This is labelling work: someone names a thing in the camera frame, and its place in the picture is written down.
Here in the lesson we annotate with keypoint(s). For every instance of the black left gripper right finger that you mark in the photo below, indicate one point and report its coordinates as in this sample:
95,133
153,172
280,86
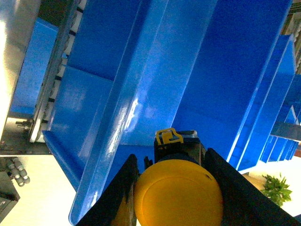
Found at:
243,203

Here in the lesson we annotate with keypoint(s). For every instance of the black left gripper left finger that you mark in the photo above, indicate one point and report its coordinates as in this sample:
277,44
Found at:
115,207

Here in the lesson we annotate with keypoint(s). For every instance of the yellow mushroom push button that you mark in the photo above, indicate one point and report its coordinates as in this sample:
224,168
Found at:
175,189

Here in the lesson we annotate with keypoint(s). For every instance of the black box with connectors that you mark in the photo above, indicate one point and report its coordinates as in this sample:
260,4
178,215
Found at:
11,170

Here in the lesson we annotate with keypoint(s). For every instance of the green potted plant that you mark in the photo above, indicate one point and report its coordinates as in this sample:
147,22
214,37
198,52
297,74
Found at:
276,189

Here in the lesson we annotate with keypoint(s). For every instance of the blue target bin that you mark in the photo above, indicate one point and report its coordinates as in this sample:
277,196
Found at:
218,67

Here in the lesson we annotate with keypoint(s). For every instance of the metal roller rack frame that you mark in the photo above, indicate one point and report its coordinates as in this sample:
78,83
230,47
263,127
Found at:
36,37

